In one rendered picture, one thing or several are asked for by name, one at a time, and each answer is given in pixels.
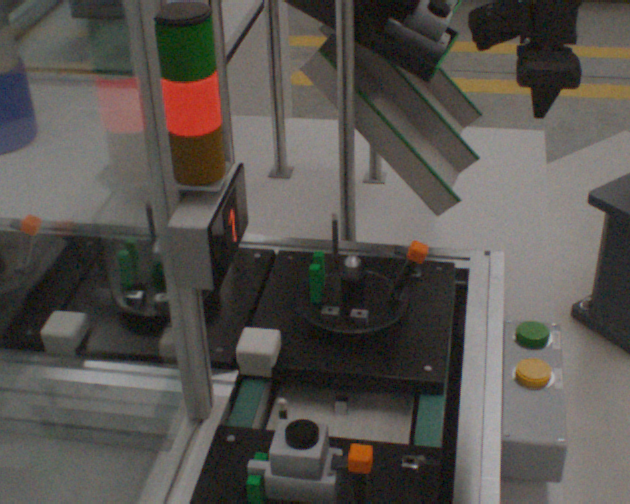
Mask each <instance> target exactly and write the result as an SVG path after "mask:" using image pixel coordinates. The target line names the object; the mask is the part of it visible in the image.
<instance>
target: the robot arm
mask: <svg viewBox="0 0 630 504"><path fill-rule="evenodd" d="M579 6H581V0H497V1H494V2H491V3H488V4H486V5H482V6H479V7H477V8H474V9H473V11H471V12H470V13H469V19H468V25H469V27H470V31H471V34H472V41H473V42H474V43H475V45H476V47H477V51H479V52H483V51H487V50H490V49H491V46H493V45H496V44H499V43H503V42H506V41H509V40H512V39H514V38H516V37H518V36H519V43H525V45H523V44H520V46H516V56H517V57H519V58H517V59H516V72H517V84H518V85H519V86H520V87H523V88H530V92H531V102H532V108H533V111H534V117H535V118H540V119H544V117H545V115H546V113H547V112H548V110H549V109H550V107H551V105H552V104H554V102H555V101H556V98H557V97H558V95H559V94H560V92H561V90H562V89H577V88H579V86H580V84H581V76H582V69H581V62H580V60H579V58H578V57H577V56H576V55H575V54H574V53H573V52H572V48H570V47H567V46H564V45H576V40H577V32H576V24H577V15H578V7H579Z"/></svg>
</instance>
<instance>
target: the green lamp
mask: <svg viewBox="0 0 630 504"><path fill-rule="evenodd" d="M154 25H155V33H156V41H157V48H158V57H159V64H160V73H161V77H162V78H163V79H165V80H167V81H170V82H176V83H191V82H197V81H201V80H204V79H208V78H210V77H211V76H213V75H214V74H215V72H216V70H217V66H216V55H215V44H214V32H213V22H212V14H211V16H210V17H209V18H208V19H207V20H206V21H203V22H200V23H197V24H194V25H188V26H166V25H161V24H159V23H156V24H154Z"/></svg>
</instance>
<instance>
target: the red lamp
mask: <svg viewBox="0 0 630 504"><path fill-rule="evenodd" d="M162 89H163V97H164V104H165V113H166V120H167V129H168V130H169V131H170V132H172V133H174V134H178V135H183V136H197V135H203V134H206V133H209V132H212V131H214V130H216V129H217V128H218V127H219V125H220V124H221V122H222V121H221V110H220V99H219V88H218V77H217V70H216V72H215V74H214V75H213V76H211V77H210V78H208V79H204V80H201V81H197V82H191V83H176V82H170V81H167V80H165V79H163V80H162Z"/></svg>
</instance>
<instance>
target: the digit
mask: <svg viewBox="0 0 630 504"><path fill-rule="evenodd" d="M223 219H224V230H225V240H226V251H227V262H229V264H230V262H231V260H232V256H233V254H234V252H235V250H236V247H237V245H238V243H239V240H240V230H239V218H238V206H237V195H236V186H235V188H234V190H233V192H232V195H231V197H230V199H229V201H227V203H226V205H225V207H224V210H223Z"/></svg>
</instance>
